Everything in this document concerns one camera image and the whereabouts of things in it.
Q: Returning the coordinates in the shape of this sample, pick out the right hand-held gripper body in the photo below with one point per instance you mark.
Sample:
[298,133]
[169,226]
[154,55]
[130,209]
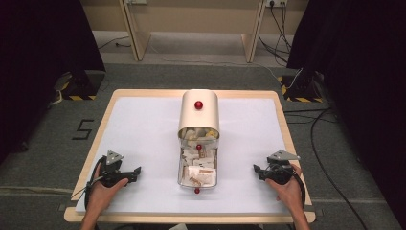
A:
[281,172]

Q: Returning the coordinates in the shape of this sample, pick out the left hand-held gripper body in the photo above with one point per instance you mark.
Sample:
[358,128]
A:
[110,174]

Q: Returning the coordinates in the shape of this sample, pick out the person's left hand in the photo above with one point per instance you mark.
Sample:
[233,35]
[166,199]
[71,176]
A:
[102,195]

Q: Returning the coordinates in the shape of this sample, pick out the person's right hand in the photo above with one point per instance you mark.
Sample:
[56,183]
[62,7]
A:
[292,195]

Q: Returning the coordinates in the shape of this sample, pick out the white table mat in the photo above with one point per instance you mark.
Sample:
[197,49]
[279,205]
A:
[143,137]

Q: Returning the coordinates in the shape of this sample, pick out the pile of white packets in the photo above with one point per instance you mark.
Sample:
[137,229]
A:
[199,171]

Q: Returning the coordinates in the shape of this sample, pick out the long clear drawer red knob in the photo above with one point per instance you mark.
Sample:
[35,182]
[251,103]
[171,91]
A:
[198,185]

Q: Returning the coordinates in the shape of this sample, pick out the short clear drawer red knob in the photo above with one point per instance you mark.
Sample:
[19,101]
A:
[198,143]

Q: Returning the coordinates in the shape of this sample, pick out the pile of cream packets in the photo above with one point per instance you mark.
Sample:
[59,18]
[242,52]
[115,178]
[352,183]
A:
[198,133]

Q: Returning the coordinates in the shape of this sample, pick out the beige box lid, red knob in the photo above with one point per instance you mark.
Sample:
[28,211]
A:
[198,115]

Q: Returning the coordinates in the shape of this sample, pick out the stand base with hazard tape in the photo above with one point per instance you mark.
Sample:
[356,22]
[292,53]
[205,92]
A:
[300,91]
[81,87]

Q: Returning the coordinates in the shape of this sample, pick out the dark curtain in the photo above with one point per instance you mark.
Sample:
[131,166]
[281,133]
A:
[38,64]
[360,80]

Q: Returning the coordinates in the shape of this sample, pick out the light wooden desk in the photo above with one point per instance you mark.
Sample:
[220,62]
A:
[191,16]

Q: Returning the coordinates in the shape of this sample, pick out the white wall socket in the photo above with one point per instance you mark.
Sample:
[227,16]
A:
[276,2]

